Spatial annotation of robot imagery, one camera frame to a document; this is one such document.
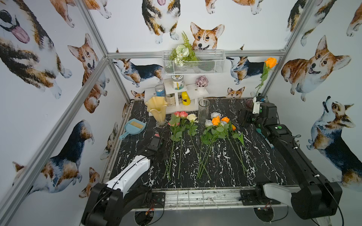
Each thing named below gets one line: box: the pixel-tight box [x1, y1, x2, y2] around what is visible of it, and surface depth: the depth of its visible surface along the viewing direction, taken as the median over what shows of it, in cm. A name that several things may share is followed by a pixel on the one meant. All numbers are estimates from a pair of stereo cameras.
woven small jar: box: [165, 93, 176, 107], surface depth 116 cm
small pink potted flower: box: [194, 75, 209, 94], surface depth 101 cm
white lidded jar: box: [171, 74, 185, 91], surface depth 94 cm
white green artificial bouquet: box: [169, 30, 198, 67], surface depth 82 cm
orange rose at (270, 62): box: [255, 57, 279, 96], surface depth 87 cm
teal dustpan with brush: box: [118, 118, 147, 140], surface depth 105 cm
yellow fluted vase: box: [145, 96, 168, 126], surface depth 96 cm
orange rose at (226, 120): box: [221, 116, 246, 175], surface depth 99 cm
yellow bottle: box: [181, 90, 191, 106], surface depth 114 cm
